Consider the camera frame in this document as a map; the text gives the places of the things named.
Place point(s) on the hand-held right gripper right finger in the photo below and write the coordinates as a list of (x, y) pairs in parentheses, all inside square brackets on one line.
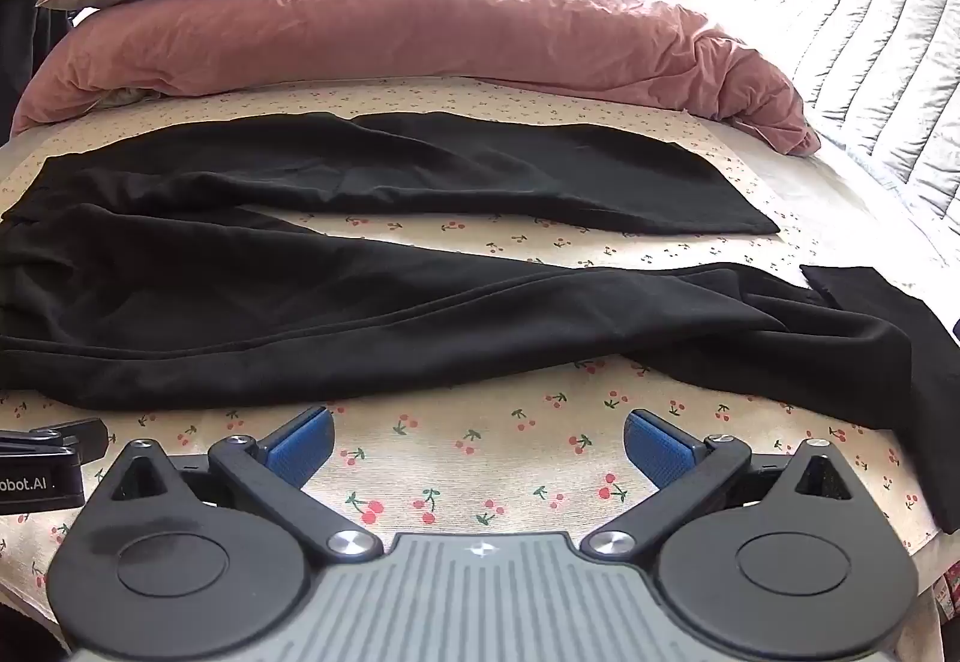
[(658, 446)]

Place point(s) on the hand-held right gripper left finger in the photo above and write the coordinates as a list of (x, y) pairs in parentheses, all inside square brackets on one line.
[(301, 443)]

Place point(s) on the black pants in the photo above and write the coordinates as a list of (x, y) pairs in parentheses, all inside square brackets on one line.
[(300, 302)]

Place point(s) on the cherry print bed sheet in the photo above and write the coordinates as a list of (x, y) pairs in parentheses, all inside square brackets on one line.
[(480, 474)]

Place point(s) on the pink duvet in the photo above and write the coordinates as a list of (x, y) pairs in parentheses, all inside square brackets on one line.
[(420, 44)]

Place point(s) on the grey quilted headboard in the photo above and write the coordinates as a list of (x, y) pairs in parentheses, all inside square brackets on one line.
[(870, 70)]

